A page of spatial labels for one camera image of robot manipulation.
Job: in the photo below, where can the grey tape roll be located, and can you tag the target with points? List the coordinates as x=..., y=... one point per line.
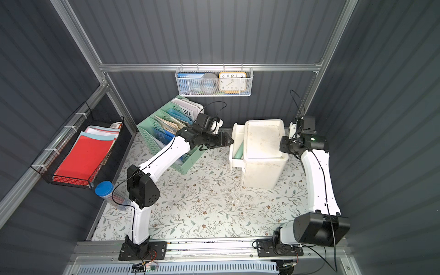
x=209, y=83

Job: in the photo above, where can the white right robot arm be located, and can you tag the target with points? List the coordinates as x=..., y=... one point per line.
x=323, y=224

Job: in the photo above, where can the black wire wall tray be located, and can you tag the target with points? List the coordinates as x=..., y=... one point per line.
x=54, y=154

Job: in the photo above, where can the blue folder in organizer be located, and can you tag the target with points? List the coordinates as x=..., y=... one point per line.
x=163, y=137

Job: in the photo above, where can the mint green file organizer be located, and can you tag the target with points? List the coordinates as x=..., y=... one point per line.
x=162, y=119

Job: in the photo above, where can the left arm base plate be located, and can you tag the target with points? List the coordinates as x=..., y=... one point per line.
x=155, y=250

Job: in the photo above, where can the yellow alarm clock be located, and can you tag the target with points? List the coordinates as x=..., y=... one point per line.
x=232, y=82

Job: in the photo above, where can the white three-drawer storage unit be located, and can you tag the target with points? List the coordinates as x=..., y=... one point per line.
x=263, y=160

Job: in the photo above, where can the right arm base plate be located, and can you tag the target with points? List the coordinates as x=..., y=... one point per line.
x=267, y=247

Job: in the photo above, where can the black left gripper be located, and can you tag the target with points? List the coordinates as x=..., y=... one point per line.
x=218, y=140

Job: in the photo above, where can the white ribbed front cover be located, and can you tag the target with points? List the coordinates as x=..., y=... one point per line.
x=183, y=268

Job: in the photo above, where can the blue box in basket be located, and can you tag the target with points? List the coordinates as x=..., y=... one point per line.
x=188, y=82

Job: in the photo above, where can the red paper folder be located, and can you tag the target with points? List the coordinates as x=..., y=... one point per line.
x=88, y=152

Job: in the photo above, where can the blue-lid clear jar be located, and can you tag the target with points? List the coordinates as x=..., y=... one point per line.
x=113, y=195

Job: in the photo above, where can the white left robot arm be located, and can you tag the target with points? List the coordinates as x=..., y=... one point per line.
x=141, y=180

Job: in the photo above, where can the white magazine in organizer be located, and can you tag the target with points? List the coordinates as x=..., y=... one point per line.
x=189, y=108

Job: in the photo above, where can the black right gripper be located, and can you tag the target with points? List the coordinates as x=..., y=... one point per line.
x=287, y=146

